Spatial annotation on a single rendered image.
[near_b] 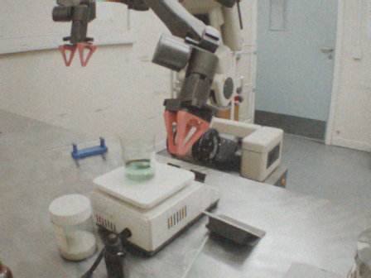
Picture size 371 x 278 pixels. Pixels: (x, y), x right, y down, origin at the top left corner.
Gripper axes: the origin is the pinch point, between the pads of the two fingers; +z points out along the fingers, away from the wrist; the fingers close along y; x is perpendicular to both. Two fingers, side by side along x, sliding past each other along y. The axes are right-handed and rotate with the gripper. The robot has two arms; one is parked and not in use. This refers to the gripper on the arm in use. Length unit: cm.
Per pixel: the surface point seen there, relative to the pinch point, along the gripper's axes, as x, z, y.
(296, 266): 5.0, 11.9, 27.2
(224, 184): 13.1, 3.7, 1.8
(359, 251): -13.4, 5.5, 40.3
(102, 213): -13.0, 13.5, 3.9
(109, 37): 27, -74, -161
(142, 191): -10.8, 8.0, 9.9
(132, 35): 46, -86, -168
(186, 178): -4.1, 4.5, 10.3
